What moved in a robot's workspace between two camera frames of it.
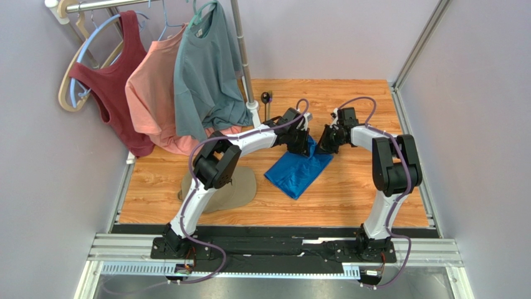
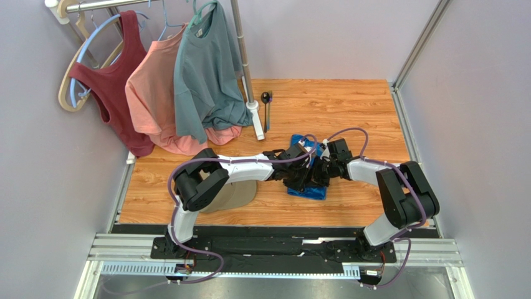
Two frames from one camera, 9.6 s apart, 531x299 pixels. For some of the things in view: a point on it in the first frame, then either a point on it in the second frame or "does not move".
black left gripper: (303, 149) to (300, 185)
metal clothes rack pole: (57, 10) does not move
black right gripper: (327, 139) to (322, 169)
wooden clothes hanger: (65, 94) does not move
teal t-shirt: (208, 89) does not move
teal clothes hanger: (197, 17) does not move
